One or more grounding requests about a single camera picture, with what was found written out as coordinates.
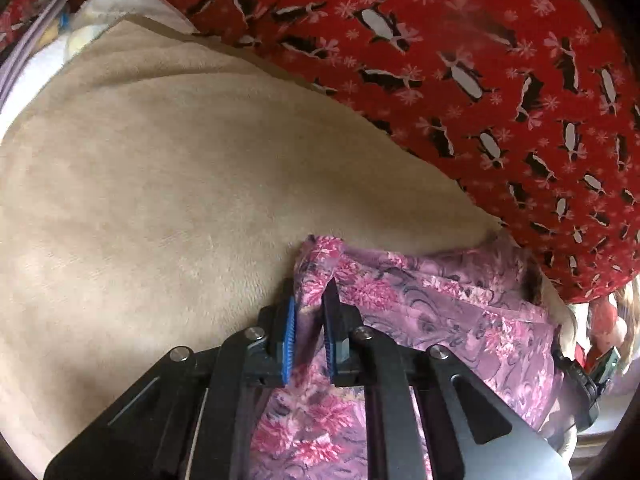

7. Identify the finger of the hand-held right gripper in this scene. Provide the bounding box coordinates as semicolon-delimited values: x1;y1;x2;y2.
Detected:
552;350;601;433
592;347;622;386

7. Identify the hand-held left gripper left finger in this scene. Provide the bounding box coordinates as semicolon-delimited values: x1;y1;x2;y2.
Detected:
44;277;301;480

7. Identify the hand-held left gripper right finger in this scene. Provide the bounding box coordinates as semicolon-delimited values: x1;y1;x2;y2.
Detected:
320;277;573;480

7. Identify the purple floral shirt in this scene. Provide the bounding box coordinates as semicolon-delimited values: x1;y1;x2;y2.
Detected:
247;232;566;480

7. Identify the pink plastic bag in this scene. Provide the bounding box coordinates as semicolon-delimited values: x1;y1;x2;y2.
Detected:
585;280;640;366

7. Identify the beige fleece blanket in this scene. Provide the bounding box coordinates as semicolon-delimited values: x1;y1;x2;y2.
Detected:
0;15;576;480

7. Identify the red penguin print blanket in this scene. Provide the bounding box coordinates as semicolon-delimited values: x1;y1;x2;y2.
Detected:
0;0;640;306

